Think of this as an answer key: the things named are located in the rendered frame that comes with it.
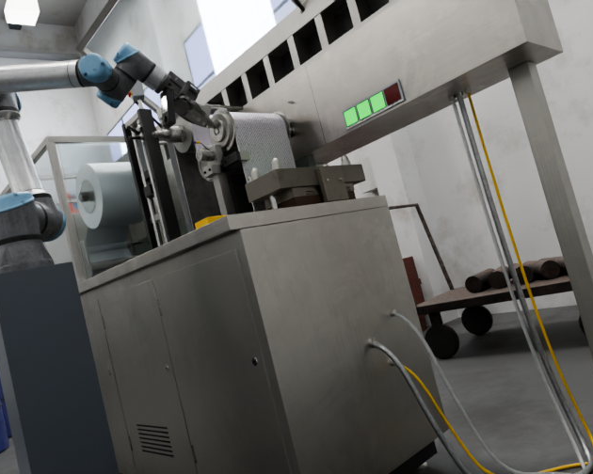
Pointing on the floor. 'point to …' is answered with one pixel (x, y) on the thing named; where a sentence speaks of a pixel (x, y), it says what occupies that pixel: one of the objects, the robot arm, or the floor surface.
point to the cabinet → (267, 355)
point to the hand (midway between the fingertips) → (208, 125)
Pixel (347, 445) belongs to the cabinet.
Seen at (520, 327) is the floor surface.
